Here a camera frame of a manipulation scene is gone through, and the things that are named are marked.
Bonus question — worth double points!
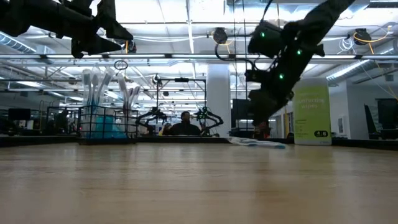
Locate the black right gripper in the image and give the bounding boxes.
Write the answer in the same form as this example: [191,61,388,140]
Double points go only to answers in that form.
[244,63,295,125]

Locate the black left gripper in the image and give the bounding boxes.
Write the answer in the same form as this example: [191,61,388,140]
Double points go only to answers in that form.
[43,0,134,59]

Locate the blue toothbrush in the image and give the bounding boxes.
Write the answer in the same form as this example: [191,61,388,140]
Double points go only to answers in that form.
[228,136,287,150]
[98,67,116,108]
[82,68,93,108]
[91,73,100,108]

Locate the black monitor on cart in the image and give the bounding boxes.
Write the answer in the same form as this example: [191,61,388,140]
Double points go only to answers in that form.
[231,98,259,140]

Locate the green disinfecting wipes canister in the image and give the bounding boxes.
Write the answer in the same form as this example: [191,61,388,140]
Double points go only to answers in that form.
[292,77,332,146]

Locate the white square column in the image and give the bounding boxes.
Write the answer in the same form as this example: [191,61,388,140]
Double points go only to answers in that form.
[206,63,231,138]

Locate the grey horizontal pipe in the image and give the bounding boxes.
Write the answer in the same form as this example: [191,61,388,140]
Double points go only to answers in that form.
[0,78,134,83]

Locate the person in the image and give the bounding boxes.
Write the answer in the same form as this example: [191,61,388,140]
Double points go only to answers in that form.
[161,111,202,136]

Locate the black background monitor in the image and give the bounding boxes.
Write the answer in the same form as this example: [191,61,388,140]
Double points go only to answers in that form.
[7,108,32,121]
[376,98,398,125]

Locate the black cable loop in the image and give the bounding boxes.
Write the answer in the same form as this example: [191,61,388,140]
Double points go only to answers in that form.
[113,60,129,72]

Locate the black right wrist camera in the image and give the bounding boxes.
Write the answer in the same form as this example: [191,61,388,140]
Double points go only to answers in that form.
[248,20,284,59]

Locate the white wall dispenser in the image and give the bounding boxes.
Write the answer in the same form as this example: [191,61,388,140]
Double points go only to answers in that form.
[337,115,348,135]

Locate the black gantry frame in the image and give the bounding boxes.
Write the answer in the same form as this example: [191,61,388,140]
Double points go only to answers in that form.
[155,77,208,119]

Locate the black wire basket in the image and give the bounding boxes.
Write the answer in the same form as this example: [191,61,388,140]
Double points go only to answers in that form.
[76,105,139,146]

